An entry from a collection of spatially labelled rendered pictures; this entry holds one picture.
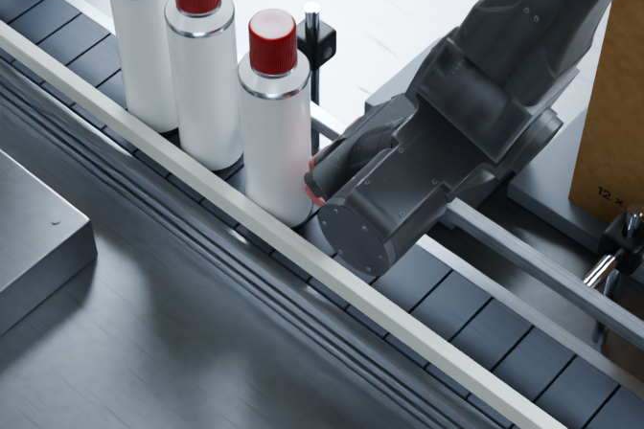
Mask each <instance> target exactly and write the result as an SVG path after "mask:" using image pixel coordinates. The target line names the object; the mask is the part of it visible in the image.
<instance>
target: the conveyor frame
mask: <svg viewBox="0 0 644 429"><path fill-rule="evenodd" d="M64 1H65V2H67V3H68V4H70V5H71V6H72V7H74V8H75V9H77V10H78V11H80V12H81V14H85V15H86V16H87V17H89V18H90V19H92V20H93V21H95V22H96V23H98V24H99V25H100V26H102V27H103V28H105V29H106V30H108V31H109V32H110V34H114V35H115V29H114V23H113V20H112V19H111V18H109V17H108V16H106V15H105V14H103V13H102V12H100V11H98V10H97V9H96V8H94V7H93V6H91V5H90V4H88V3H87V2H85V1H84V0H64ZM115 36H116V35H115ZM0 103H1V104H3V105H4V106H5V107H7V108H8V109H9V110H10V111H11V112H12V113H14V114H15V115H16V116H18V117H19V118H20V119H21V120H23V121H24V122H25V123H27V124H28V125H30V126H31V127H32V128H34V129H35V130H36V131H38V132H39V133H40V134H42V135H43V136H44V137H46V138H47V139H48V140H49V141H51V142H52V143H53V144H55V145H56V146H57V147H59V148H60V149H62V150H63V151H64V152H66V153H67V154H68V155H70V156H71V157H72V158H74V159H75V160H76V161H78V162H79V163H80V164H81V165H83V166H84V167H85V168H87V169H88V170H90V171H91V172H92V173H94V174H95V175H96V176H98V177H99V178H100V179H102V180H103V181H104V182H105V183H106V184H107V185H108V186H110V187H111V188H112V189H114V190H115V191H116V192H118V193H119V194H121V195H122V196H123V197H125V198H126V199H127V200H129V201H130V202H131V203H133V204H134V205H135V206H136V207H138V208H139V209H140V210H142V211H143V212H144V213H146V214H147V215H149V216H150V217H151V218H153V219H154V220H155V221H157V222H158V223H159V224H161V225H162V226H163V227H164V228H166V229H167V230H168V231H170V232H171V233H172V234H174V235H175V236H176V237H178V238H179V239H181V240H182V241H183V242H185V243H186V244H187V245H189V246H190V247H191V248H193V249H194V250H195V251H196V252H198V253H199V254H200V255H201V256H202V257H204V258H205V259H207V260H208V261H210V262H211V263H212V264H213V265H214V266H216V267H217V268H218V269H220V270H221V271H222V272H223V273H225V274H226V275H227V276H229V277H230V278H231V279H233V280H234V281H235V282H237V283H238V284H240V285H241V286H242V287H244V288H245V289H246V290H248V291H249V292H250V293H251V294H253V295H254V296H255V297H257V298H258V299H259V300H261V301H262V302H263V303H265V304H266V305H268V306H269V307H270V308H272V309H273V310H274V311H276V312H277V313H278V314H279V315H281V316H282V317H283V318H285V319H286V320H287V321H289V322H290V323H291V324H293V325H294V326H295V327H297V328H298V329H300V330H301V331H302V332H304V333H305V334H306V335H307V336H309V337H310V339H312V340H313V341H314V342H316V343H317V344H318V345H320V346H321V347H322V348H324V349H325V350H327V351H328V352H329V353H331V354H332V355H333V356H335V357H336V358H337V359H338V360H340V361H341V362H342V363H344V364H345V365H346V366H348V367H349V368H350V369H352V370H353V371H354V372H356V373H357V374H359V375H360V376H361V377H363V378H364V379H365V380H366V381H368V382H369V383H370V384H372V385H373V386H374V387H376V388H377V389H378V390H380V391H381V392H382V393H384V394H385V395H387V396H388V397H389V398H391V399H392V400H393V401H394V402H396V403H397V404H398V405H400V406H401V407H402V408H404V409H405V411H407V412H408V413H409V414H411V415H412V416H413V417H415V418H416V419H418V420H419V421H420V422H421V423H423V424H424V425H425V426H427V427H428V428H429V429H502V428H501V427H500V426H498V425H497V424H496V423H494V422H493V421H492V420H490V419H489V418H487V417H486V416H484V415H483V414H482V413H480V412H479V411H478V410H476V409H475V408H474V407H472V406H471V405H470V404H469V403H468V402H467V401H465V400H464V399H462V398H461V397H460V396H458V395H457V394H455V393H454V392H453V391H451V390H450V389H449V388H447V387H446V386H444V385H443V384H442V383H440V382H439V381H438V380H436V379H435V378H434V377H432V376H431V375H430V374H428V373H426V372H425V371H424V370H422V369H421V368H420V367H418V366H417V365H416V364H414V363H413V362H412V361H410V360H409V359H408V358H406V357H405V356H403V355H402V354H401V353H399V352H398V351H397V350H395V349H394V348H392V347H391V346H390V345H388V344H387V343H385V342H384V341H383V340H381V339H380V338H379V337H378V336H377V335H376V334H374V333H373V332H372V331H370V330H369V329H367V328H366V327H364V326H363V325H362V324H360V323H359V322H358V321H356V320H355V319H354V318H352V317H351V316H350V315H348V314H347V313H345V312H344V311H343V310H341V309H340V308H339V307H337V306H336V305H334V304H333V303H332V302H330V301H329V300H327V299H326V298H325V297H323V296H322V295H321V294H319V293H318V292H317V291H315V290H314V289H313V288H311V287H310V286H309V285H307V284H306V283H304V282H303V281H301V280H300V279H299V278H297V277H296V276H295V275H293V274H292V273H291V272H289V271H288V270H286V268H285V267H283V266H282V265H281V264H279V263H278V262H277V261H275V260H274V259H272V258H271V257H269V256H268V255H267V254H265V253H264V252H263V251H261V250H260V249H259V248H257V247H256V246H255V245H253V244H252V243H251V242H249V241H248V240H246V239H245V238H244V237H242V236H241V235H239V234H238V233H237V232H235V231H234V230H233V229H231V228H230V227H228V226H227V225H226V224H224V223H223V222H222V221H220V220H219V219H218V218H216V217H215V216H214V215H212V214H210V213H209V212H208V211H206V210H205V209H204V208H202V207H201V206H200V205H198V204H197V203H196V202H194V200H193V199H191V198H190V197H188V196H187V195H186V194H184V193H183V192H181V191H180V190H179V189H177V188H176V187H175V186H173V185H172V184H170V183H169V182H168V181H166V180H165V179H164V178H162V177H161V176H160V175H158V174H157V173H156V172H154V171H153V170H152V169H150V168H148V167H147V166H146V165H144V164H143V163H142V162H140V161H139V160H138V159H136V158H135V157H134V156H132V155H131V154H129V153H128V152H127V151H125V150H124V149H123V148H121V147H120V146H118V145H117V144H116V143H114V142H113V141H111V140H110V139H109V138H107V137H106V136H105V135H103V134H102V133H101V132H100V131H99V130H98V129H96V128H95V127H94V126H92V125H91V124H89V123H88V122H86V121H85V120H84V119H82V118H81V117H80V116H78V115H77V114H76V113H74V112H73V111H71V110H70V109H69V108H67V107H66V106H65V105H63V104H62V103H61V102H59V101H58V100H56V99H55V98H54V97H52V96H51V95H49V94H48V93H47V92H45V91H44V90H43V89H41V88H40V87H39V86H37V85H36V84H35V83H33V82H32V81H30V80H29V79H27V78H26V77H25V76H23V75H22V74H21V73H19V72H18V71H17V70H15V69H14V68H12V67H11V66H10V65H9V64H8V63H7V62H5V61H4V60H3V59H1V58H0ZM415 244H418V245H419V246H421V247H422V248H423V249H425V250H426V251H428V253H430V254H431V255H433V256H434V257H436V258H437V259H438V260H440V261H442V262H443V263H445V264H446V265H448V266H449V267H450V268H452V271H451V273H452V272H453V271H454V270H455V271H456V272H458V273H459V274H461V275H462V276H463V277H465V278H466V279H468V280H469V281H471V282H473V283H474V284H475V285H477V286H478V287H480V288H481V289H483V290H484V291H486V292H487V293H488V294H490V295H491V296H492V299H493V298H496V299H497V300H499V301H500V302H501V303H503V304H504V305H506V306H508V307H509V308H511V309H512V310H513V311H514V312H515V313H517V314H518V315H520V316H521V317H523V318H524V319H526V320H527V321H528V322H530V323H531V324H533V327H532V328H531V329H530V330H529V331H528V333H529V332H530V331H531V330H532V329H533V328H534V327H538V328H539V329H540V330H542V331H543V332H545V333H546V334H548V335H549V336H551V337H552V338H553V339H555V340H556V341H558V342H559V343H561V344H562V345H564V346H565V347H566V348H568V349H569V350H571V351H573V352H574V353H575V357H574V358H573V359H572V360H571V361H570V362H572V361H573V360H574V359H575V358H576V357H577V356H580V357H581V358H583V359H584V360H586V361H587V362H588V363H589V364H591V365H592V366H593V367H595V368H596V369H598V370H599V371H601V372H602V373H604V374H605V375H607V376H608V377H610V378H611V379H613V380H614V381H616V382H617V383H618V384H619V386H618V388H617V389H616V390H615V391H614V392H615V393H616V392H617V391H618V390H619V388H620V387H621V386H623V387H624V388H626V389H627V390H629V391H630V392H631V393H633V394H634V395H636V396H638V397H639V398H641V399H642V400H643V401H644V383H642V382H641V381H639V380H638V379H636V378H635V377H633V376H632V375H631V374H629V373H627V372H626V371H624V370H623V369H621V368H620V367H618V366H617V365H616V364H614V363H613V362H611V361H610V360H608V358H606V357H605V356H603V355H602V354H600V353H599V352H598V351H596V350H594V349H593V348H591V347H590V346H588V345H587V344H585V343H584V342H582V341H581V340H580V339H578V338H577V337H575V336H574V335H572V334H571V333H569V332H568V331H566V330H565V329H563V328H562V327H560V326H559V325H557V324H556V323H554V322H553V321H551V320H550V319H548V318H547V317H546V316H544V315H543V314H541V313H540V312H538V311H537V310H535V309H534V308H533V307H532V306H530V305H529V304H527V303H526V302H524V301H523V300H521V299H520V298H518V297H517V296H515V295H514V294H512V293H511V292H510V291H508V290H507V289H505V288H504V287H502V286H501V285H499V284H498V283H496V282H495V281H493V280H492V279H490V278H489V277H487V276H486V275H484V274H483V273H481V272H480V271H478V270H477V269H476V268H474V267H473V266H471V265H470V264H468V263H467V262H465V261H464V260H462V259H460V258H459V257H458V256H456V255H455V254H453V253H452V252H451V251H450V250H448V249H447V248H445V247H444V246H443V245H441V244H440V243H438V242H437V241H435V240H434V239H432V238H431V237H429V236H427V235H426V234H424V235H423V236H422V237H421V238H420V239H419V240H418V241H417V242H416V243H415ZM451 273H450V274H451ZM450 274H448V276H449V275H450ZM488 304H489V303H487V305H488Z"/></svg>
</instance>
